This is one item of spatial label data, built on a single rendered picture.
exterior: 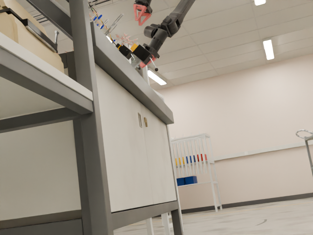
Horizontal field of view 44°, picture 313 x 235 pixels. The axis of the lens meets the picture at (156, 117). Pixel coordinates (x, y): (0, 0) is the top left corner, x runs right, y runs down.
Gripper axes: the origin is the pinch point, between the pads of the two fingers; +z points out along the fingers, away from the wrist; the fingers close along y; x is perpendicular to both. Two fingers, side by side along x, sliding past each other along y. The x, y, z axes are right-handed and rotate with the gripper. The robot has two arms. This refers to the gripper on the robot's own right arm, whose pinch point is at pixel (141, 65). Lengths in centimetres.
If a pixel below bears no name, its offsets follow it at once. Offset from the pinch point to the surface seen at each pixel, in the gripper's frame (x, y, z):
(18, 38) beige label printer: 39, 119, 25
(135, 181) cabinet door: 45, 49, 41
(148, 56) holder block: 17.0, 33.3, 0.7
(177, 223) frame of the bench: 50, -28, 56
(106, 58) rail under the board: 30, 79, 15
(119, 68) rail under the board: 29, 69, 15
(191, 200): -90, -815, 109
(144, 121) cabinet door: 27.3, 26.3, 23.0
